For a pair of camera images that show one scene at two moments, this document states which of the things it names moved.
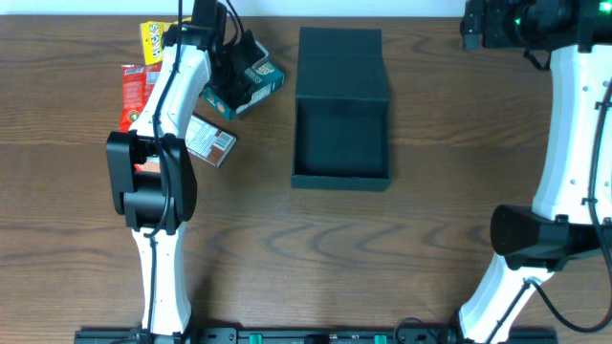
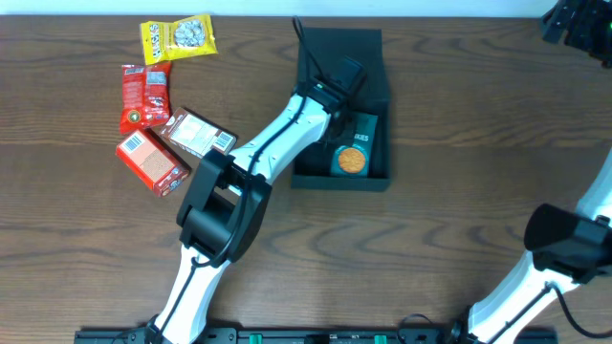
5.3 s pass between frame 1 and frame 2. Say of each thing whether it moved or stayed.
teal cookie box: moved
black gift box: stayed
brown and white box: stayed
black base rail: stayed
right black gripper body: moved
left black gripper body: moved
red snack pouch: stayed
